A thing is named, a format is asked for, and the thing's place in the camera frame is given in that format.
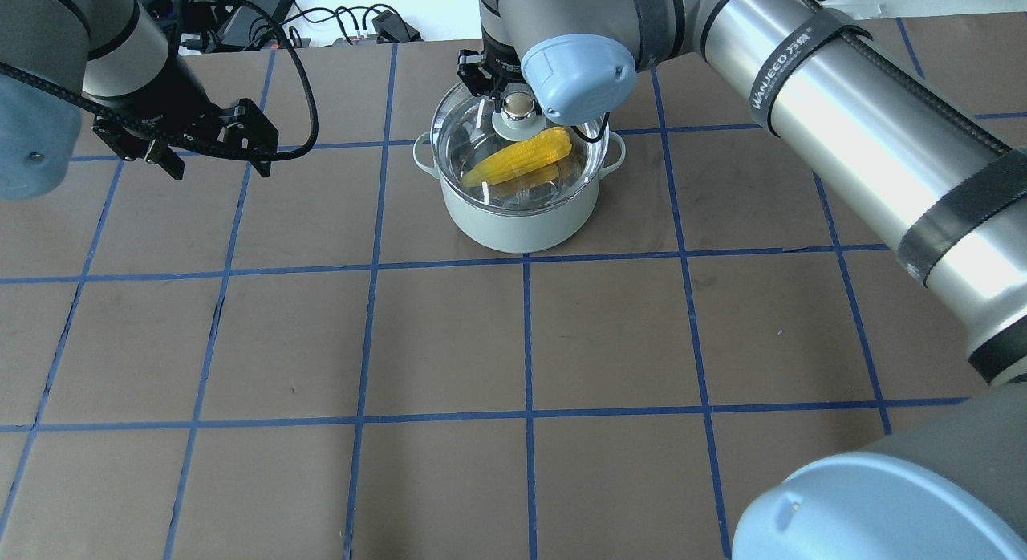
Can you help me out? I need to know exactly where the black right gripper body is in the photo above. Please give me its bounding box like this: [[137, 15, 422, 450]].
[[457, 48, 527, 103]]

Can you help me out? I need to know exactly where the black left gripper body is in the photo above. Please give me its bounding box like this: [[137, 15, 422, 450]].
[[91, 30, 278, 162]]

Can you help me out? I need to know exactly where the glass pot lid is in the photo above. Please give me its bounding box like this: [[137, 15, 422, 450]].
[[415, 83, 626, 217]]

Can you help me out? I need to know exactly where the yellow corn cob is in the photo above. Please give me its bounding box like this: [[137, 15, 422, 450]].
[[460, 126, 573, 187]]

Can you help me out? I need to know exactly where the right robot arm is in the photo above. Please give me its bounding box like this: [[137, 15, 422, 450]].
[[478, 0, 1026, 559]]

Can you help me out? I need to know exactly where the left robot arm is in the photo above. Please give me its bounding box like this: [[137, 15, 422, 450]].
[[1, 0, 278, 201]]

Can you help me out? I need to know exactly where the pale green cooking pot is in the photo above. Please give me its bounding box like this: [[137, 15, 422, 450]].
[[438, 181, 601, 254]]

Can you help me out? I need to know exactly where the black power strip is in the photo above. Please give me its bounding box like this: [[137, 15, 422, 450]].
[[333, 4, 424, 45]]

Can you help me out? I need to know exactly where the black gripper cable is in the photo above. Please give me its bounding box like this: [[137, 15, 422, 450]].
[[0, 0, 320, 163]]

